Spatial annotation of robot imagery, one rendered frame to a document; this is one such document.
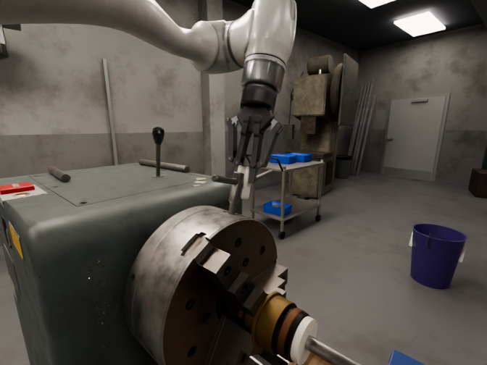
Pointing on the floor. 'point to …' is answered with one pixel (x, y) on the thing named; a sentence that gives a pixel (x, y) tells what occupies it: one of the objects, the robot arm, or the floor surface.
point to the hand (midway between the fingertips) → (243, 182)
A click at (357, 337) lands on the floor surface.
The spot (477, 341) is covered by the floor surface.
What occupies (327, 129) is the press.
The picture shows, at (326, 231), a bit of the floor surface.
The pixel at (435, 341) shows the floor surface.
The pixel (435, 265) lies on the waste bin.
